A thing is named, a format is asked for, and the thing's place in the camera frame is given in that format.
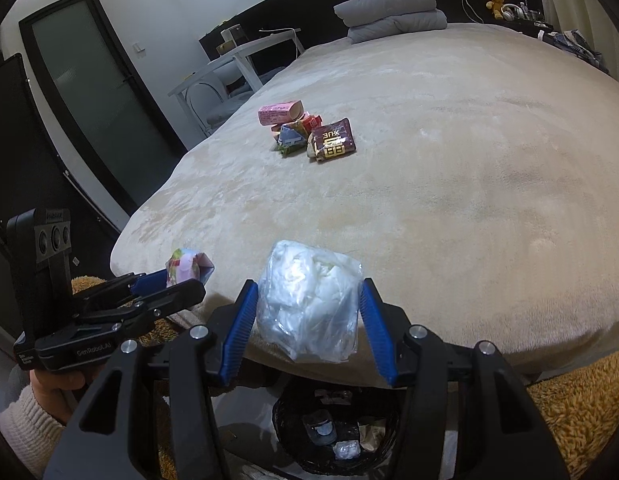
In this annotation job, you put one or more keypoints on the brown teddy bear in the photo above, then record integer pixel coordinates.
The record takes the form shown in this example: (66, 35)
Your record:
(496, 2)

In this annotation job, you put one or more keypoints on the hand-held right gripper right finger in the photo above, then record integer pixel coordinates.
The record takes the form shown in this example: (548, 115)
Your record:
(379, 335)

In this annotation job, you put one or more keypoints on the grey pillow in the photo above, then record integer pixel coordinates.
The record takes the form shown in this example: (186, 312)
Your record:
(399, 27)

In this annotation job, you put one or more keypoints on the pink floral packet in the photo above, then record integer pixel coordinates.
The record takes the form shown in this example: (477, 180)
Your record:
(189, 265)

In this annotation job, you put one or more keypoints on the black wardrobe panel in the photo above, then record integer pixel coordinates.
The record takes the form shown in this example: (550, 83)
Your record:
(24, 160)

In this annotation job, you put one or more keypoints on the white box device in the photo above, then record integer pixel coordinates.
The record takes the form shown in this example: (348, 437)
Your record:
(233, 34)

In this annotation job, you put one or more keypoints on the beige fleece blanket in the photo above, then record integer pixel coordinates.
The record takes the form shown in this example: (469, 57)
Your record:
(464, 185)

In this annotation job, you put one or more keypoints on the white chair with grey cushion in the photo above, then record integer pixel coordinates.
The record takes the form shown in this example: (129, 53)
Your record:
(219, 110)

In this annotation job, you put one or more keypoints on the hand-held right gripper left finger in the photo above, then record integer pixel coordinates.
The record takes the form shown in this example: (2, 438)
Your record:
(237, 340)

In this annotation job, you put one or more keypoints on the cream curtain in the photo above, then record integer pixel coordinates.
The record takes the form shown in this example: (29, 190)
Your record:
(589, 10)

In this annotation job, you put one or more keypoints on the person's left hand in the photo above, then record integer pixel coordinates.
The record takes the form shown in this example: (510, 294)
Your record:
(54, 385)

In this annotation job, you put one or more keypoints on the frosted glass door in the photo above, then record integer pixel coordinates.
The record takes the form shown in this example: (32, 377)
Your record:
(99, 85)

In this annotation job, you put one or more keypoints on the person's left forearm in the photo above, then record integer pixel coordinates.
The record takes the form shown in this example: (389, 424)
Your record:
(24, 430)

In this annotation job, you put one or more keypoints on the white desk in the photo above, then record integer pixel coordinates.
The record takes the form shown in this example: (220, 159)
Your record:
(224, 57)

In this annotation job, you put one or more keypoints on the black-lined waste bin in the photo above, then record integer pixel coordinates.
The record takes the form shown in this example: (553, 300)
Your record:
(294, 440)

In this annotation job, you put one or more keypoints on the colourful small wrappers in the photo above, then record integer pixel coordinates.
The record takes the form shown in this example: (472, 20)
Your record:
(289, 137)

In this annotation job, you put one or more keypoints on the plaid cloth pile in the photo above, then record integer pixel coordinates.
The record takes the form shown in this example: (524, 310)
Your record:
(574, 45)

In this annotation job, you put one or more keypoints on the grey folded pillows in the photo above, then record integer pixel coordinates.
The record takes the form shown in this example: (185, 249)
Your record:
(384, 2)

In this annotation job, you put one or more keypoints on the white headphones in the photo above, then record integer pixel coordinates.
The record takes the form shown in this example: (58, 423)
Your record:
(512, 11)

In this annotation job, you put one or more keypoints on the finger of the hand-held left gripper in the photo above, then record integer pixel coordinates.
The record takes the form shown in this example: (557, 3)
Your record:
(174, 295)
(149, 282)

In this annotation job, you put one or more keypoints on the small red carton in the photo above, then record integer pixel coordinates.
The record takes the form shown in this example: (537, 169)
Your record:
(312, 122)

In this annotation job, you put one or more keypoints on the black nightstand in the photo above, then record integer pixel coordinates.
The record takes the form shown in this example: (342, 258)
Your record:
(532, 22)

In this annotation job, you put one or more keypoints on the pink carton box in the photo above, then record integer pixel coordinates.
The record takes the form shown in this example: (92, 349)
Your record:
(279, 112)

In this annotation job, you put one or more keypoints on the dark red snack packet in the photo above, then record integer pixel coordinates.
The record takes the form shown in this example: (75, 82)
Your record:
(334, 142)

